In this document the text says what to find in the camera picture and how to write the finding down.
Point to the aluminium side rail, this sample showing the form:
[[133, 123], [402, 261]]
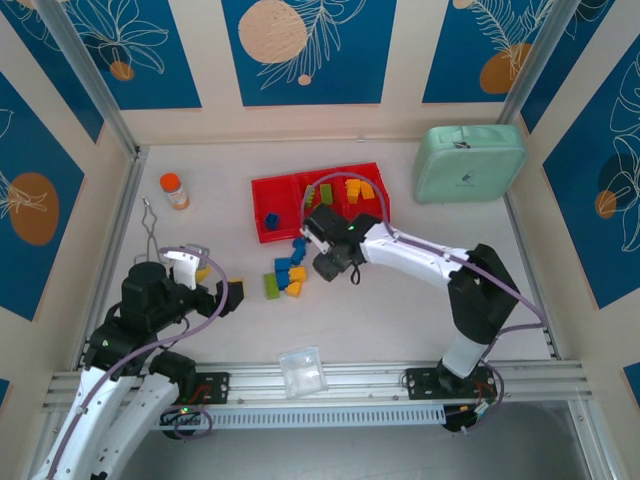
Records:
[[537, 280], [120, 215]]

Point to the aluminium frame post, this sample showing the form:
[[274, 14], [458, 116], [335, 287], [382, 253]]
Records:
[[90, 75], [532, 60]]

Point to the red three-compartment tray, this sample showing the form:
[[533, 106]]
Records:
[[265, 200]]

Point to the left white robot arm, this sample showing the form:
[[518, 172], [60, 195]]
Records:
[[100, 415]]

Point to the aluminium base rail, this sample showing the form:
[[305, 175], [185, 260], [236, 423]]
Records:
[[360, 380]]

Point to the mint green zip case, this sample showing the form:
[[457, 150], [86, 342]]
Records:
[[480, 165]]

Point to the clear plastic bag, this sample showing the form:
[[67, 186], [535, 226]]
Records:
[[302, 372]]

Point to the large yellow lego brick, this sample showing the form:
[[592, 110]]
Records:
[[353, 185]]

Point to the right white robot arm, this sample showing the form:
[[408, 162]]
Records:
[[410, 255]]

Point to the blue floral wall poster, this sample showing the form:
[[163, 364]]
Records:
[[460, 50], [165, 65], [50, 240], [55, 75], [350, 65], [580, 65], [580, 200]]

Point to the circuit board with green LED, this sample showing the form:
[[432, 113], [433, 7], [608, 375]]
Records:
[[182, 414]]

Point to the large green lego brick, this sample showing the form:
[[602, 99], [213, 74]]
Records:
[[326, 193]]

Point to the orange-capped spice bottle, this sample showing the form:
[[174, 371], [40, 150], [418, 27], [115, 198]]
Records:
[[174, 192]]

